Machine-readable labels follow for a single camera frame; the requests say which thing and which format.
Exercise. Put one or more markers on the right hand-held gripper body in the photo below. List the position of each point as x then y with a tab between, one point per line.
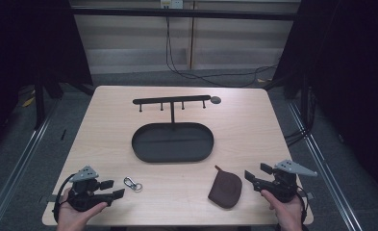
284	186

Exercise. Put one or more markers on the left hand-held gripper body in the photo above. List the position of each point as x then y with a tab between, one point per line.
85	193

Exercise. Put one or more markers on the silver carabiner keyring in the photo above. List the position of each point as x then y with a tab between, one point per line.
130	184

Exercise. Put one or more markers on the brown leather pouch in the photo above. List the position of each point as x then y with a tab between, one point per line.
225	191

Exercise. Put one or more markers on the black key rack with tray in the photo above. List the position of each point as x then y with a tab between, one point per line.
172	142

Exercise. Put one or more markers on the person's left hand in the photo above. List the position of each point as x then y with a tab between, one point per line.
71	216

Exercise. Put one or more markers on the person's right hand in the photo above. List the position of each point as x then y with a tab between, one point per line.
286	213

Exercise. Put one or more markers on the grey round disc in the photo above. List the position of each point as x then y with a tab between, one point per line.
215	99

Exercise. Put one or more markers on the yellow floor tape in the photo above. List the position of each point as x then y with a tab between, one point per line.
28	102

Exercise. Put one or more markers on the black curtain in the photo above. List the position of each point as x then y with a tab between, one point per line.
353	80
23	48

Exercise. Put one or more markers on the black horizontal metal bar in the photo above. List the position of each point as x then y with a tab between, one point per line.
183	13

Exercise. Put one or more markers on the grey table bracket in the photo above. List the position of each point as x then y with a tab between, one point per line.
308	195

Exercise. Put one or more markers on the metal floor rail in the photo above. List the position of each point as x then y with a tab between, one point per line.
324	160
20	160

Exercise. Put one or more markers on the white wall socket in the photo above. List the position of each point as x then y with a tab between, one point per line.
172	4

